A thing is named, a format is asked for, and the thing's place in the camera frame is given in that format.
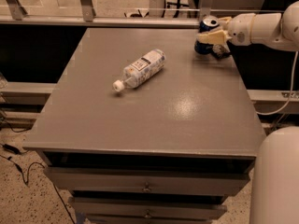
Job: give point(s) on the clear plastic water bottle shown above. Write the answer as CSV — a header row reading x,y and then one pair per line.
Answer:
x,y
141,70

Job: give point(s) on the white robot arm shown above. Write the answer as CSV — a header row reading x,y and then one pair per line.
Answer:
x,y
275,184

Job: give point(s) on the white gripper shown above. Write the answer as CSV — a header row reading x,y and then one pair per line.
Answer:
x,y
240,28

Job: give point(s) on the blue pepsi can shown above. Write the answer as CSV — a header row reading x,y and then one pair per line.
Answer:
x,y
205,28

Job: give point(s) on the grey drawer cabinet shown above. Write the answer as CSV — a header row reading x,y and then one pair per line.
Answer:
x,y
194,116

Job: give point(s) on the black rxbar chocolate wrapper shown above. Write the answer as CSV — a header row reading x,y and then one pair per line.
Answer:
x,y
220,52

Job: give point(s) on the lower grey drawer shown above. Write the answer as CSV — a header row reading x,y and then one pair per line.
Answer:
x,y
147,209

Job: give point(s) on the grey drawer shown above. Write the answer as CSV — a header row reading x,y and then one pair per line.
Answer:
x,y
156,182
147,209

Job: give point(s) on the upper grey drawer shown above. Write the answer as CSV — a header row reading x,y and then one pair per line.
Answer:
x,y
156,182

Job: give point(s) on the metal railing frame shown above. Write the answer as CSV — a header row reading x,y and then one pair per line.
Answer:
x,y
122,13

